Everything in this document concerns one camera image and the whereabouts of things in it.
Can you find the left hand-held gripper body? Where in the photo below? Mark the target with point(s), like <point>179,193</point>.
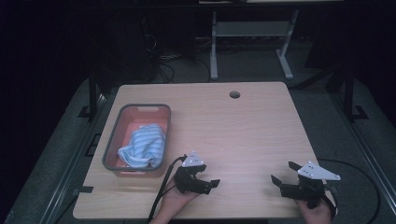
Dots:
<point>186,182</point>

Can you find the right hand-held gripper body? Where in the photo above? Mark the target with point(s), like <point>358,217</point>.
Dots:
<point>311,186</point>

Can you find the person's left hand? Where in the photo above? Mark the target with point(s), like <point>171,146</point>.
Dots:
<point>177,200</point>

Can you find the person's right hand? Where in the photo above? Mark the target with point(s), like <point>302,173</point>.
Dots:
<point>316,214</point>

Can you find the blue striped cloth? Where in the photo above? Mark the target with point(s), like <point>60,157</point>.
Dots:
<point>144,146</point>

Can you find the pink bin with grey rim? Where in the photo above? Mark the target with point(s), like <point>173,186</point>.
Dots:
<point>137,118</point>

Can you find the grey metal stand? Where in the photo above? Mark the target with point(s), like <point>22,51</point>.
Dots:
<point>249,28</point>

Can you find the aluminium floor rail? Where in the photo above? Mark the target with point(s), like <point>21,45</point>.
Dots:
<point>73,161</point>
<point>362,146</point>

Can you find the black metal post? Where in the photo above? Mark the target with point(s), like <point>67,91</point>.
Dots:
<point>348,93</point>
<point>92,96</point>

